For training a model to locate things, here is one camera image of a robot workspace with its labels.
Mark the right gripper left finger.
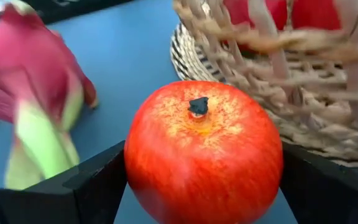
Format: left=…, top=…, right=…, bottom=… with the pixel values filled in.
left=0, top=140, right=127, bottom=224

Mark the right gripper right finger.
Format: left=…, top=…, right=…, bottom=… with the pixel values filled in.
left=280, top=142, right=358, bottom=224

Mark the woven wicker basket with handles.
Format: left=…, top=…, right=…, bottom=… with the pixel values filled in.
left=169, top=0, right=358, bottom=178

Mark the red yellow-speckled apple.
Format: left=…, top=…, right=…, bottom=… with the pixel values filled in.
left=290, top=0, right=358, bottom=32
left=123, top=80, right=285, bottom=224

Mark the pink dragon fruit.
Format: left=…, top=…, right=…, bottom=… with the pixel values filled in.
left=0, top=0, right=99, bottom=191

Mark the dark red apple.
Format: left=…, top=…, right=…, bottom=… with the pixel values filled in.
left=222, top=0, right=288, bottom=52

